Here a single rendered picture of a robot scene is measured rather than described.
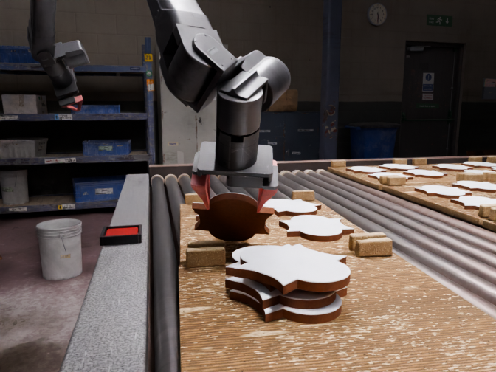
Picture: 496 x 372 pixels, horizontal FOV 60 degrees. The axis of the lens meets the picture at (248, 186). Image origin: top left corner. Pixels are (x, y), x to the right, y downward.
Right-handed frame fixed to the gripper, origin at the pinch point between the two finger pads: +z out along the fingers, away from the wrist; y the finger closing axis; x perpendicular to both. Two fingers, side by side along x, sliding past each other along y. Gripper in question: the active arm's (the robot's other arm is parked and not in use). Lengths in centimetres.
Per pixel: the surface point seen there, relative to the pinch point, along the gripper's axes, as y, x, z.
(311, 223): -15.3, -10.9, 14.3
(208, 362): 1.3, 28.2, -6.7
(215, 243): 2.4, 3.1, 5.6
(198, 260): 4.7, 7.2, 4.9
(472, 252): -43.0, -3.4, 11.6
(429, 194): -52, -38, 29
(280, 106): -49, -429, 238
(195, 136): 52, -372, 252
